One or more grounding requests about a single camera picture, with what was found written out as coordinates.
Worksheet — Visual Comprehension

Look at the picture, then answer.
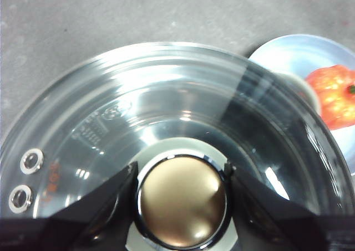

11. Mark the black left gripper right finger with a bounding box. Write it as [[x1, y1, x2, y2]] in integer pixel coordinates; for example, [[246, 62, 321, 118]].
[[224, 163, 355, 251]]

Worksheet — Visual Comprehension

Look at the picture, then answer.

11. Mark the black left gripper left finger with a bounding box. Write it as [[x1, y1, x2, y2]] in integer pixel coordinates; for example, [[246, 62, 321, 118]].
[[0, 161, 139, 251]]

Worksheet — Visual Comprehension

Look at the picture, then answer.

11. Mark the orange pumpkin with green stem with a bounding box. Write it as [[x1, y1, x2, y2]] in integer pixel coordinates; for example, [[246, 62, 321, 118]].
[[305, 64, 355, 131]]

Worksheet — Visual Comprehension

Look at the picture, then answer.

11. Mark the glass lid with green knob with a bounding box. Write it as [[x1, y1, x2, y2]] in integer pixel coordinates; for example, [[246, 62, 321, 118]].
[[0, 42, 355, 251]]

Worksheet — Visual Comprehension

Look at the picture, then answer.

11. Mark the blue plate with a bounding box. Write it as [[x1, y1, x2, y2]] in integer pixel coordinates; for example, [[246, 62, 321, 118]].
[[247, 34, 355, 177]]

